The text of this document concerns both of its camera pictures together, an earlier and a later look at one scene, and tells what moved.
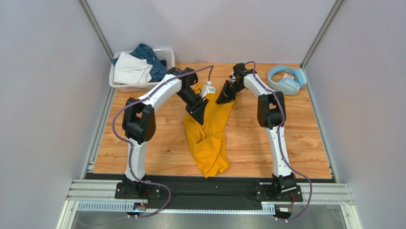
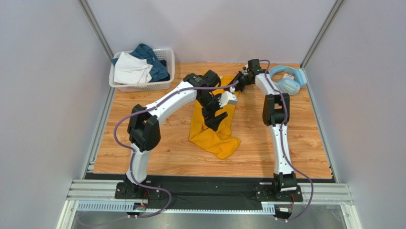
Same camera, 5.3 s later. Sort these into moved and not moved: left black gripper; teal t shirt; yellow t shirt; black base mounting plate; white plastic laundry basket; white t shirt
Moved: left black gripper; yellow t shirt
Not moved: teal t shirt; white t shirt; black base mounting plate; white plastic laundry basket
